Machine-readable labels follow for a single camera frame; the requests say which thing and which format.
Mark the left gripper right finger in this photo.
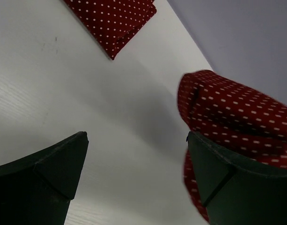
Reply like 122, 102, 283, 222
187, 132, 287, 225

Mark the red polka dot skirt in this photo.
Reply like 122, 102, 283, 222
176, 69, 287, 223
64, 0, 157, 60

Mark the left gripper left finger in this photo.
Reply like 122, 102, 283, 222
0, 131, 88, 225

